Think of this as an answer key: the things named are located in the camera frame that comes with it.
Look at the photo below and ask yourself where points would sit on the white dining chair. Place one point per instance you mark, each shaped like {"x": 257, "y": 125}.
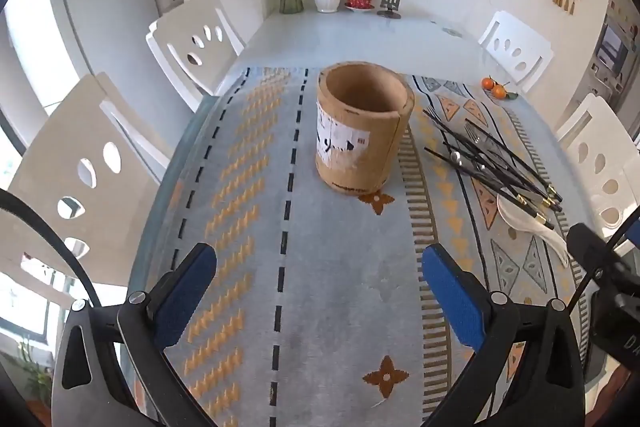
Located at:
{"x": 75, "y": 157}
{"x": 600, "y": 157}
{"x": 200, "y": 42}
{"x": 517, "y": 49}

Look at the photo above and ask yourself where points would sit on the small hanging wall ornaments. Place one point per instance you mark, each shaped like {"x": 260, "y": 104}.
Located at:
{"x": 562, "y": 2}

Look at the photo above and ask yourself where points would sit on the pile of black chopsticks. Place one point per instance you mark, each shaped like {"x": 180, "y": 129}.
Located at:
{"x": 500, "y": 167}

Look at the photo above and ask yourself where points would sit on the dark phone stand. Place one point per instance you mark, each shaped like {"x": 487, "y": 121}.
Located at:
{"x": 390, "y": 4}

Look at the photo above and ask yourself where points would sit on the dark framed window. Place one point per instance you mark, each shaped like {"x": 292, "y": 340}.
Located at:
{"x": 20, "y": 297}

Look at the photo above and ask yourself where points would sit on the green potted plant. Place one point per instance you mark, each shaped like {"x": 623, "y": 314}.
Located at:
{"x": 30, "y": 372}

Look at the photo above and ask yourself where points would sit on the orange fruit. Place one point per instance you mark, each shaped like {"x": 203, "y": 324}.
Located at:
{"x": 498, "y": 92}
{"x": 487, "y": 83}

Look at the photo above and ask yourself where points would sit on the cardboard cylinder holder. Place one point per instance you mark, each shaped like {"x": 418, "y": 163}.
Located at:
{"x": 360, "y": 157}

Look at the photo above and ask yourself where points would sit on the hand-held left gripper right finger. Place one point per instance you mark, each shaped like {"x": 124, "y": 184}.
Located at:
{"x": 452, "y": 292}

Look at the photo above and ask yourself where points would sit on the patterned grey table mat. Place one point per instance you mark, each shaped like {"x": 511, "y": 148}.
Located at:
{"x": 325, "y": 282}

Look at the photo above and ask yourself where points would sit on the metal fork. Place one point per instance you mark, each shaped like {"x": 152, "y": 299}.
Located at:
{"x": 472, "y": 134}

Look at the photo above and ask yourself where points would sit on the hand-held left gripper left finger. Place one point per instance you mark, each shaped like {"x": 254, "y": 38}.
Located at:
{"x": 185, "y": 292}

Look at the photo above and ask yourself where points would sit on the cluttered shelf unit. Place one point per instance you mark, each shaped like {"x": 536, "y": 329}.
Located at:
{"x": 615, "y": 52}

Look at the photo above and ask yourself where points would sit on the white ceramic spoon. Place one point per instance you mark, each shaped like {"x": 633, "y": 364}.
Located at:
{"x": 520, "y": 219}

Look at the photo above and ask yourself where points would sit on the metal spoon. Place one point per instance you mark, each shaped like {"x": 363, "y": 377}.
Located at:
{"x": 454, "y": 155}
{"x": 480, "y": 167}

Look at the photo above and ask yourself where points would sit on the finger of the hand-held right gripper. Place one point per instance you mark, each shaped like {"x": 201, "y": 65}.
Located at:
{"x": 585, "y": 242}

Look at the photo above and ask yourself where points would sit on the small grey coaster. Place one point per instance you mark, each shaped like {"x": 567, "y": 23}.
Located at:
{"x": 452, "y": 32}

